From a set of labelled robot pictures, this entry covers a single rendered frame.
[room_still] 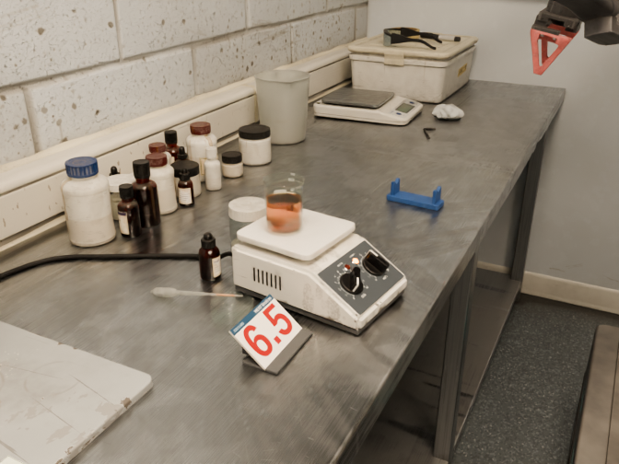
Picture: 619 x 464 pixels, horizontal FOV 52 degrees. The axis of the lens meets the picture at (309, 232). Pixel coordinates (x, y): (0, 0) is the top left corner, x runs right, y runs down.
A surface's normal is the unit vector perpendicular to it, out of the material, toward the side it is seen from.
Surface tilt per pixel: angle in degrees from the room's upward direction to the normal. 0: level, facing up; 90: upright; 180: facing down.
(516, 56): 90
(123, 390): 0
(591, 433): 0
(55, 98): 90
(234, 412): 0
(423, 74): 93
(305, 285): 90
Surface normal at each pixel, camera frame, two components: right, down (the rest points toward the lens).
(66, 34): 0.89, 0.19
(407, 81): -0.45, 0.43
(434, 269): 0.00, -0.90
